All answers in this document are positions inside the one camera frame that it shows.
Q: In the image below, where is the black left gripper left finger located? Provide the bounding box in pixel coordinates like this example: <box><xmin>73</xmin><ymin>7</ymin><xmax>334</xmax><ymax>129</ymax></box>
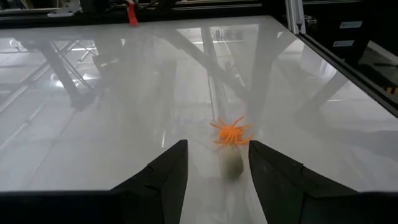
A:
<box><xmin>110</xmin><ymin>139</ymin><xmax>190</xmax><ymax>224</ymax></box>

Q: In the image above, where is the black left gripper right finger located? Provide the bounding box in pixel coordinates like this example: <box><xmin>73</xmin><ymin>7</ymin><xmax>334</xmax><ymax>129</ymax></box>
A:
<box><xmin>248</xmin><ymin>140</ymin><xmax>358</xmax><ymax>224</ymax></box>

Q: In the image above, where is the pale green plastic skull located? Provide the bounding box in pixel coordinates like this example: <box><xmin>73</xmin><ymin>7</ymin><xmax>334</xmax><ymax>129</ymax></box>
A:
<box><xmin>219</xmin><ymin>145</ymin><xmax>245</xmax><ymax>182</ymax></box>

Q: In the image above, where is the orange plastic spider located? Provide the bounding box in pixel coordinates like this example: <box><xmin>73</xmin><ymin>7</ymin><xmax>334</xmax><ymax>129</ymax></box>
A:
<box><xmin>210</xmin><ymin>115</ymin><xmax>254</xmax><ymax>147</ymax></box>

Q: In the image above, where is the silver aluminium frame post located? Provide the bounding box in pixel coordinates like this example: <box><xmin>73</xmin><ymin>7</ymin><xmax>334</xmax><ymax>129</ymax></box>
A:
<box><xmin>284</xmin><ymin>0</ymin><xmax>307</xmax><ymax>35</ymax></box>

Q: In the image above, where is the grey metal bracket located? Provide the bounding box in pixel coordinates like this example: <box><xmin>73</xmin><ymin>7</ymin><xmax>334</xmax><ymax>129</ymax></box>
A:
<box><xmin>47</xmin><ymin>0</ymin><xmax>82</xmax><ymax>18</ymax></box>

